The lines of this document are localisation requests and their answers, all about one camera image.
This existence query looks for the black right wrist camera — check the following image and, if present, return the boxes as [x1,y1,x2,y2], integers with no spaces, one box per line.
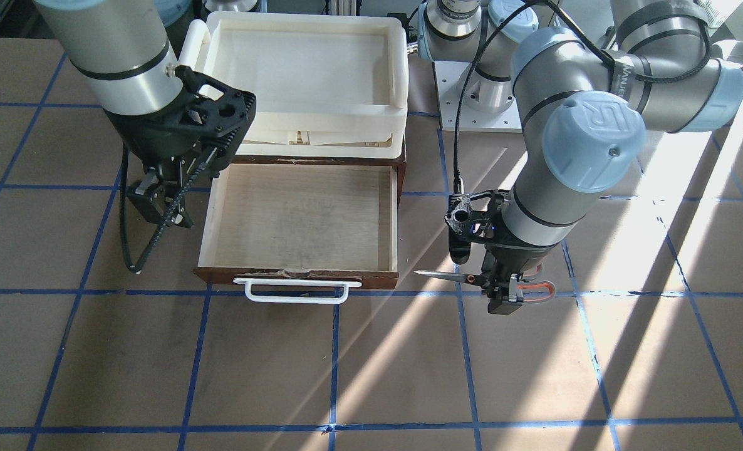
[171,65,257,160]

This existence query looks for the white plastic tray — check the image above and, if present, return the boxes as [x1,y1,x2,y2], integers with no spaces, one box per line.
[180,11,408,159]

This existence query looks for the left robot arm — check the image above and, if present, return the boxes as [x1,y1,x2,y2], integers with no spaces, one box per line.
[417,1,743,314]

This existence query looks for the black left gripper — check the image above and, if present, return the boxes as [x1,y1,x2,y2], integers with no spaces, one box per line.
[481,192,541,315]

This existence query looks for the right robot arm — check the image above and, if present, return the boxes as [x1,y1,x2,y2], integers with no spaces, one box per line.
[36,1,256,228]

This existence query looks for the grey orange scissors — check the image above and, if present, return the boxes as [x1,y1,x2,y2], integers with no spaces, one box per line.
[414,264,557,304]

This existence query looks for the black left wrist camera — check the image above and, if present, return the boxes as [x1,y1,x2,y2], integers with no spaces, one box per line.
[444,190,508,265]

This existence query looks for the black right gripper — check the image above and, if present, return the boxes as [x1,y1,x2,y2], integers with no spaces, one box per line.
[107,88,233,229]

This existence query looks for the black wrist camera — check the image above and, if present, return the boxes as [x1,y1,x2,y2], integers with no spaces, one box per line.
[171,65,257,160]
[444,190,508,265]

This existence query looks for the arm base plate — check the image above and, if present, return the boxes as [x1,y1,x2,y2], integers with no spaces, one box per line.
[434,61,522,133]

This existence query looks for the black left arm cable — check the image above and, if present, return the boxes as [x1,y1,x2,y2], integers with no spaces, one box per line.
[453,0,714,195]

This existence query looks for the white drawer handle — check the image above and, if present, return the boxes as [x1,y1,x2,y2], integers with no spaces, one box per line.
[233,277,362,305]

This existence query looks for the dark wooden cabinet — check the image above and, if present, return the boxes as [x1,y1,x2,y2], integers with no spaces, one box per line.
[231,141,407,205]

